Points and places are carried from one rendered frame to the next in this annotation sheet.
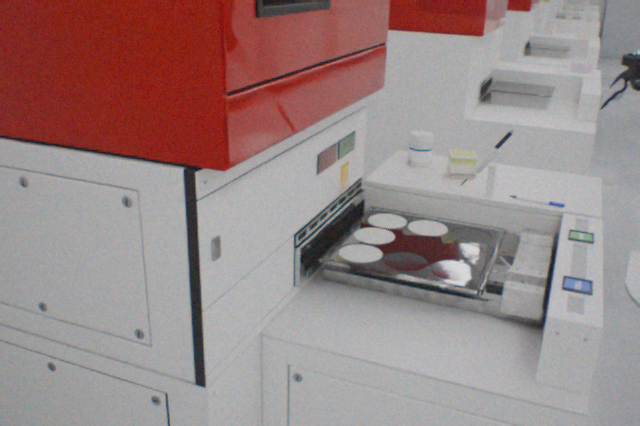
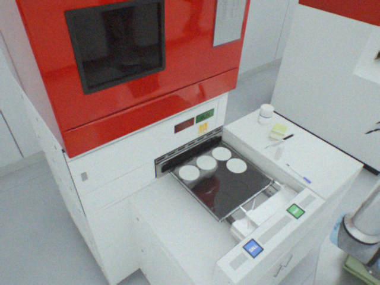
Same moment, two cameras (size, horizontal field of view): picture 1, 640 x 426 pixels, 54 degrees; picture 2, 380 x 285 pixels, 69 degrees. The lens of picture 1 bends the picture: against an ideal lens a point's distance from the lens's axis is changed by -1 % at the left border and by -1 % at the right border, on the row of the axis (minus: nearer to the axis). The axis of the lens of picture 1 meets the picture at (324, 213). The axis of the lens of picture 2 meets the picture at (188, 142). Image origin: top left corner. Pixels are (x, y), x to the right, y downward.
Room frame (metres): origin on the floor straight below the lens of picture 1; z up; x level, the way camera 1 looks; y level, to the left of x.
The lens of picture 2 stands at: (0.51, -0.51, 1.90)
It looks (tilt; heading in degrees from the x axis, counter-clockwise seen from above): 41 degrees down; 28
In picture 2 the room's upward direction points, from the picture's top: 3 degrees clockwise
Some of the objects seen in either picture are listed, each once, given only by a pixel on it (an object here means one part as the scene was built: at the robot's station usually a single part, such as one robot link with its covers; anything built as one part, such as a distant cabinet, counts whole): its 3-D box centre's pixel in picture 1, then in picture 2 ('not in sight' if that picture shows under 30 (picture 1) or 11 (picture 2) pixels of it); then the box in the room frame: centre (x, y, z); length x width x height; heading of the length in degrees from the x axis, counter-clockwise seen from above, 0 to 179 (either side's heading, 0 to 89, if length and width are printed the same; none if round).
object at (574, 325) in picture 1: (573, 289); (272, 238); (1.21, -0.54, 0.89); 0.55 x 0.09 x 0.14; 158
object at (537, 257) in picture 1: (529, 274); (265, 214); (1.32, -0.48, 0.87); 0.36 x 0.08 x 0.03; 158
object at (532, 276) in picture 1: (527, 276); (254, 219); (1.25, -0.45, 0.89); 0.08 x 0.03 x 0.03; 68
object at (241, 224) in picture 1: (299, 207); (161, 147); (1.31, 0.05, 1.02); 0.82 x 0.03 x 0.40; 158
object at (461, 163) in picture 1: (462, 164); (278, 132); (1.74, -0.39, 1.00); 0.07 x 0.07 x 0.07; 88
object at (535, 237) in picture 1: (537, 237); (289, 192); (1.47, -0.54, 0.89); 0.08 x 0.03 x 0.03; 68
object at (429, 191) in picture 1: (483, 202); (285, 154); (1.73, -0.46, 0.89); 0.62 x 0.35 x 0.14; 68
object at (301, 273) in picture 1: (333, 232); (191, 153); (1.47, -0.03, 0.89); 0.44 x 0.02 x 0.10; 158
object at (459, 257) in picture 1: (417, 244); (221, 175); (1.40, -0.23, 0.90); 0.34 x 0.34 x 0.01; 68
